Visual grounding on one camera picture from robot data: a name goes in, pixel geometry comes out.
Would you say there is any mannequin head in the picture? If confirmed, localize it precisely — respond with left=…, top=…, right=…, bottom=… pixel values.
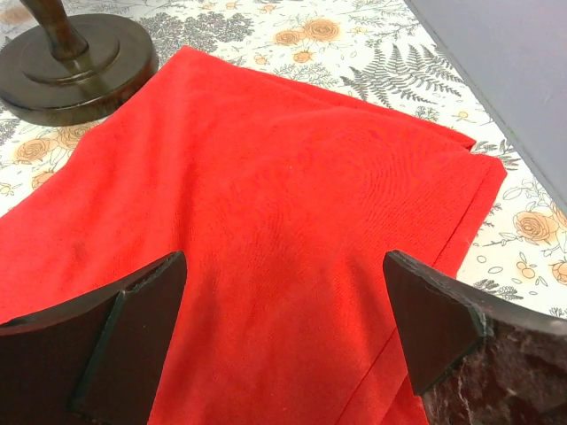
left=1, top=1, right=159, bottom=127

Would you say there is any red cloth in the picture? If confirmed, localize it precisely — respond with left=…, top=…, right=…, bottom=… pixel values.
left=1, top=47, right=506, bottom=424

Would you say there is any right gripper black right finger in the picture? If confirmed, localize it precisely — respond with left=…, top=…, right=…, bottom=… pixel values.
left=383, top=251, right=566, bottom=424

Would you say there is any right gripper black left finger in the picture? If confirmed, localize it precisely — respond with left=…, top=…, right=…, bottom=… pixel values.
left=1, top=251, right=187, bottom=425

